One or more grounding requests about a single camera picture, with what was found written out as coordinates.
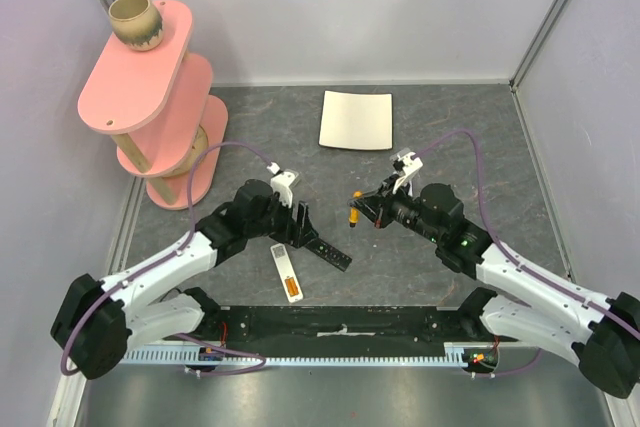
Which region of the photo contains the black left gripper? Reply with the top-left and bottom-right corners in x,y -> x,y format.
247,191 -> 318,249

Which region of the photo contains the orange handle screwdriver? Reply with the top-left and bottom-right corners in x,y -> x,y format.
348,191 -> 362,228

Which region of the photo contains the black remote control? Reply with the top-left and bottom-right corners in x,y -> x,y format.
305,238 -> 352,272

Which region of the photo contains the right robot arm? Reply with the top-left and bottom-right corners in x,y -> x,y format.
349,176 -> 639,399

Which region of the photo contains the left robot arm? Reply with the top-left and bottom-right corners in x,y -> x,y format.
50,170 -> 300,380

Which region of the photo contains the white remote control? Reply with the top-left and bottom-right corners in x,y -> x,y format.
270,243 -> 304,303

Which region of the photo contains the orange battery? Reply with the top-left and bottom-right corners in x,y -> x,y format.
286,277 -> 300,297
285,277 -> 298,297

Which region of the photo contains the white square plate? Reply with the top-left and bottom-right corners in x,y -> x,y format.
319,90 -> 393,151

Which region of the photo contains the beige cup on lower shelf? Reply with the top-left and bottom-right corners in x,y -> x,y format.
173,125 -> 209,175

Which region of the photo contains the pink three tier shelf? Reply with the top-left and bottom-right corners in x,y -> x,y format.
77,0 -> 228,210

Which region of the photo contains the beige ceramic mug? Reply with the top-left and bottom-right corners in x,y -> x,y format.
108,0 -> 164,52

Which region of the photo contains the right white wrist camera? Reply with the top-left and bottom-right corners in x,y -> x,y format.
390,148 -> 423,195

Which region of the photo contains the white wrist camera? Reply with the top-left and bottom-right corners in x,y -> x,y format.
267,162 -> 300,208
390,148 -> 423,195

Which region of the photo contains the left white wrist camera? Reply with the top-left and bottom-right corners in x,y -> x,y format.
267,162 -> 300,208

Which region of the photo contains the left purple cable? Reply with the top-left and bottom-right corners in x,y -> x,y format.
59,140 -> 281,377

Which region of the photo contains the purple cable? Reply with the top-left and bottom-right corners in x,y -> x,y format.
59,140 -> 281,377
417,128 -> 640,381

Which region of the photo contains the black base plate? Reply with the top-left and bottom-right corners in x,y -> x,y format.
189,305 -> 494,357

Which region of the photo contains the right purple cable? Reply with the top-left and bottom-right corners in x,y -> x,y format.
417,128 -> 640,381

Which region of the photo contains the light blue cable duct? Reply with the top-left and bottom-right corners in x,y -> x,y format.
120,342 -> 488,370

